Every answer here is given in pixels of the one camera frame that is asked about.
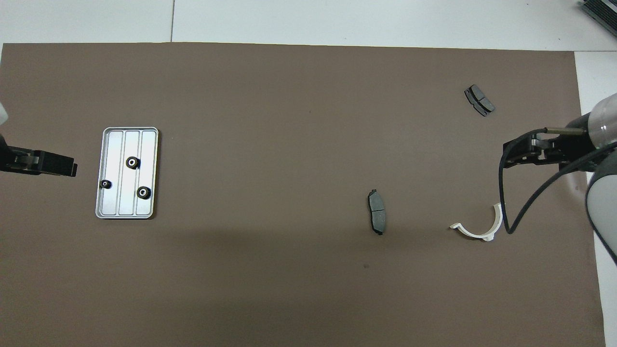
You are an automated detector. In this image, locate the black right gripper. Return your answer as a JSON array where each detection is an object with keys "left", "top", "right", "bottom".
[{"left": 503, "top": 113, "right": 599, "bottom": 170}]

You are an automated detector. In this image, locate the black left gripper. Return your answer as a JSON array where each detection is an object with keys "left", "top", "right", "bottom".
[{"left": 0, "top": 135, "right": 79, "bottom": 178}]

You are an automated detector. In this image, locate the silver metal tray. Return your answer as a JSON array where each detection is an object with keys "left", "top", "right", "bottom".
[{"left": 95, "top": 127, "right": 159, "bottom": 220}]

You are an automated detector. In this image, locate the stacked dark brake pad pair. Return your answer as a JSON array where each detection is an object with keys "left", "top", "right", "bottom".
[{"left": 464, "top": 84, "right": 496, "bottom": 117}]

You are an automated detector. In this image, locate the single dark grey brake pad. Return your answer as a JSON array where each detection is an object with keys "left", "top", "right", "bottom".
[{"left": 368, "top": 189, "right": 387, "bottom": 236}]

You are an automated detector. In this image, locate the black ribbed metal block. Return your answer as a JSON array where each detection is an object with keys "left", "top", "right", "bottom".
[{"left": 578, "top": 0, "right": 617, "bottom": 39}]

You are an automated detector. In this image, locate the brown paper table mat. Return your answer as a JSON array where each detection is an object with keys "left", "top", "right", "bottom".
[{"left": 0, "top": 42, "right": 607, "bottom": 347}]

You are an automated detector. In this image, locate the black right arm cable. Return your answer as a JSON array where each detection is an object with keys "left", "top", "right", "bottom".
[{"left": 499, "top": 127, "right": 617, "bottom": 235}]

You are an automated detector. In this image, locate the white curved plastic bracket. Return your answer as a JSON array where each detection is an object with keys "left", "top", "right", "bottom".
[{"left": 449, "top": 203, "right": 503, "bottom": 241}]

